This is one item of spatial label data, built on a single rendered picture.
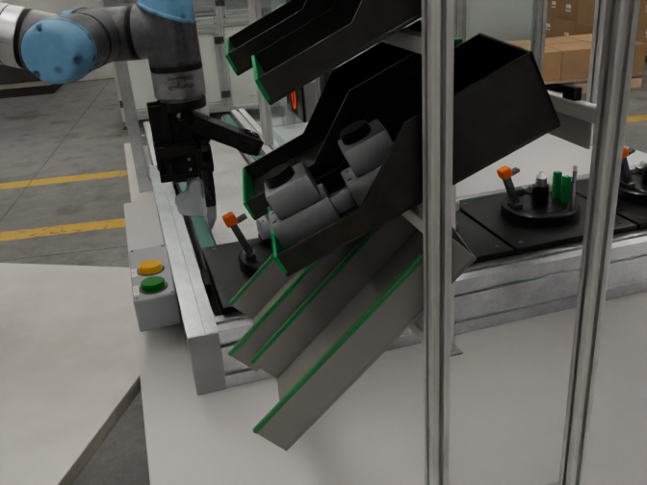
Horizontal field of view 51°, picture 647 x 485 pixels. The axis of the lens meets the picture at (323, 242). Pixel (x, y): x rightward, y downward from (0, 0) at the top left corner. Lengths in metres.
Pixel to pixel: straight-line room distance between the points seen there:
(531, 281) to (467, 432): 0.33
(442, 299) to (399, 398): 0.39
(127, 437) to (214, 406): 1.42
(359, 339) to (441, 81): 0.26
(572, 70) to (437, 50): 6.10
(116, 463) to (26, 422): 1.26
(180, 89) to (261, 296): 0.32
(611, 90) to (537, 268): 0.56
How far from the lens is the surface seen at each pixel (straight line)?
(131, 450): 2.38
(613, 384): 1.08
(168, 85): 1.01
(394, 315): 0.66
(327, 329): 0.80
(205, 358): 1.02
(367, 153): 0.64
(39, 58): 0.91
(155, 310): 1.14
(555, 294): 1.21
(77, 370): 1.19
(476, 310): 1.14
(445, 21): 0.56
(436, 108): 0.56
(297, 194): 0.64
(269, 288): 0.94
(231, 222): 1.11
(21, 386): 1.19
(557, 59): 6.56
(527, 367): 1.09
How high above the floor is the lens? 1.47
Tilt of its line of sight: 24 degrees down
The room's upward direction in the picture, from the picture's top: 4 degrees counter-clockwise
